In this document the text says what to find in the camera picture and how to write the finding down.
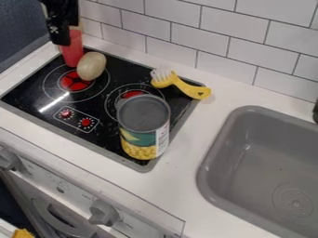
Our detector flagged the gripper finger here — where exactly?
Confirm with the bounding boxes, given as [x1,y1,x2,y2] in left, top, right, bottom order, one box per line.
[48,21,73,47]

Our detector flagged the red cup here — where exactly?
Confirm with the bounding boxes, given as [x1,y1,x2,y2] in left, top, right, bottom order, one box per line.
[57,29,86,69]

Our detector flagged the toy stove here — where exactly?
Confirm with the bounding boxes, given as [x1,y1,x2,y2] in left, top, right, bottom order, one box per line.
[0,46,208,174]

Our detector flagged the beige toy potato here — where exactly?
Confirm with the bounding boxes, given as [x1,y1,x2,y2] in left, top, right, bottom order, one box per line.
[75,51,109,83]

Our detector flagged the toy corn can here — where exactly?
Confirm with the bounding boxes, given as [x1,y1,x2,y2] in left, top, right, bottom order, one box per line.
[115,93,173,162]

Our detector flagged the yellow dish brush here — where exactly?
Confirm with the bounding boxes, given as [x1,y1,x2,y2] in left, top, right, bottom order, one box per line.
[149,66,213,101]

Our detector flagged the toy sink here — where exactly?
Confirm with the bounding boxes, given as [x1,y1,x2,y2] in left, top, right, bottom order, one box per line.
[194,105,318,238]

